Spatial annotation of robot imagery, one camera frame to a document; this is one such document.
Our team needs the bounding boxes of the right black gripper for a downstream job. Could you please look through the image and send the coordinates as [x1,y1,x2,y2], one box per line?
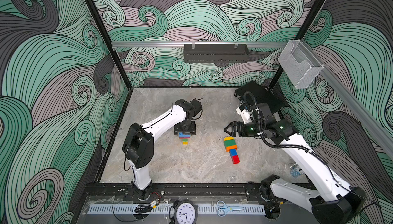
[223,121,264,137]

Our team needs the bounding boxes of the light blue lego brick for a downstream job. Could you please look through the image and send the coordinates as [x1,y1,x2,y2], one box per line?
[178,132,191,137]

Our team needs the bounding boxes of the green long lego brick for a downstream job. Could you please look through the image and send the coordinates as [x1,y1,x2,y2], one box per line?
[224,140,237,148]

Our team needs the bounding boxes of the orange long lego brick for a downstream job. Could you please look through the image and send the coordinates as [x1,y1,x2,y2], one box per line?
[226,145,238,152]

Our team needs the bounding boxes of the blue square lego brick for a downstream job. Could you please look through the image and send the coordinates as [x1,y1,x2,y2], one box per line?
[229,149,237,157]

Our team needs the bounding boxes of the red square lego brick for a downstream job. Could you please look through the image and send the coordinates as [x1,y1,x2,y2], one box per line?
[231,155,240,165]

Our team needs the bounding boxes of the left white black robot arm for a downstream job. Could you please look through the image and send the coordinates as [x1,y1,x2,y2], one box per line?
[122,98,203,192]

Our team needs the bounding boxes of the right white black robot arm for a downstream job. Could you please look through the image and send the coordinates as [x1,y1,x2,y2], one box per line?
[224,119,366,224]

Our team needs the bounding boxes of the black briefcase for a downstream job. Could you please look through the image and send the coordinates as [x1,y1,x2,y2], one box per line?
[234,81,283,124]

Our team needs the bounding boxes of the light blue scissors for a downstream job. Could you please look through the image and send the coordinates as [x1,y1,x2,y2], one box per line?
[217,200,245,217]

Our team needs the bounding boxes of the white analog clock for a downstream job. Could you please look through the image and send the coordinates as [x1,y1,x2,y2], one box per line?
[174,200,198,224]

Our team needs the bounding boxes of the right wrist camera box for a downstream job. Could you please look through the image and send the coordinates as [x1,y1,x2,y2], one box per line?
[236,103,273,124]

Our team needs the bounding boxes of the clear plastic wall holder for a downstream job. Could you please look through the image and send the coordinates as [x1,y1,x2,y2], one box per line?
[278,40,324,89]

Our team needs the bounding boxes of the aluminium back rail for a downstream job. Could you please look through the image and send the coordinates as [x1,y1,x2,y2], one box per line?
[112,41,288,48]

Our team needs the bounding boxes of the aluminium rail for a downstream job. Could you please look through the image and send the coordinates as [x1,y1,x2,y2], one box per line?
[300,41,393,155]
[112,41,288,48]

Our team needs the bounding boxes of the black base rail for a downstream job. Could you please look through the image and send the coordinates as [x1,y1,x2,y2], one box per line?
[84,182,274,201]

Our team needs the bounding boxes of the white slotted cable duct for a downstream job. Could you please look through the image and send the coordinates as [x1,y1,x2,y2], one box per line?
[87,204,266,215]

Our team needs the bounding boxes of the aluminium right rail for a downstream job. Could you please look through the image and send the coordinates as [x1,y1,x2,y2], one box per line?
[300,41,393,155]

